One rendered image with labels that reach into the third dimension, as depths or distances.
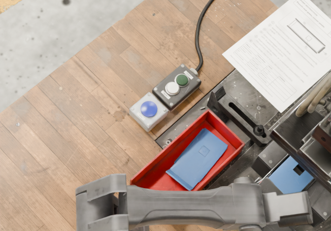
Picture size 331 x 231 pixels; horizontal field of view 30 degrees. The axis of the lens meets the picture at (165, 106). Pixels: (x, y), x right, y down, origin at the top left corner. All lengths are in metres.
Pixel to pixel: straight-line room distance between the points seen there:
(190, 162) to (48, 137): 0.34
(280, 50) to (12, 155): 0.71
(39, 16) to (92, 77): 1.17
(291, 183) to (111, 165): 0.41
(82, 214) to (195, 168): 0.49
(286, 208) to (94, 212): 0.32
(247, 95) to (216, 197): 0.57
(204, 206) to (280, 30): 0.76
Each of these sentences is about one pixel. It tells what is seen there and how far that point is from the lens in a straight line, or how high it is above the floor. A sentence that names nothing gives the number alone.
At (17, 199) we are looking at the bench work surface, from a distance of 1.44.
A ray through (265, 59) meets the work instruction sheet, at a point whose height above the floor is 0.90.
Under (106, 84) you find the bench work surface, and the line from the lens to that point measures 1.52.
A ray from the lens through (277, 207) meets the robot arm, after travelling 1.08.
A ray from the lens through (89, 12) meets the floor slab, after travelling 2.67.
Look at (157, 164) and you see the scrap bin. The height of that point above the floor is 0.91.
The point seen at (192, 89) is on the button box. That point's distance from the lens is 1.49.
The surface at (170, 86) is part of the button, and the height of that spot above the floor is 0.94.
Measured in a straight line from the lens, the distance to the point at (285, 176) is 1.40.
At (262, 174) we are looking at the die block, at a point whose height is 0.92.
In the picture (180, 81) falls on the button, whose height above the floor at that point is 0.94.
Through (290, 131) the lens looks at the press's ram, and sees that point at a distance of 1.27.
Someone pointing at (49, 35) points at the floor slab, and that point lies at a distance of 2.62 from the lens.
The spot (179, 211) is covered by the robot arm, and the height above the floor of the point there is 1.33.
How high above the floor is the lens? 2.28
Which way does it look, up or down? 67 degrees down
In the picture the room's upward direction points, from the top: 11 degrees clockwise
